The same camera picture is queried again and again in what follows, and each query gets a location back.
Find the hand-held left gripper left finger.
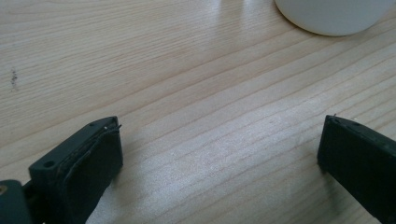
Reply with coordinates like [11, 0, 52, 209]
[22, 116, 124, 224]

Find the white round container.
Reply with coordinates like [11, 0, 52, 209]
[274, 0, 396, 37]

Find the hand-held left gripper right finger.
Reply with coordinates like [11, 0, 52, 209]
[317, 114, 396, 224]

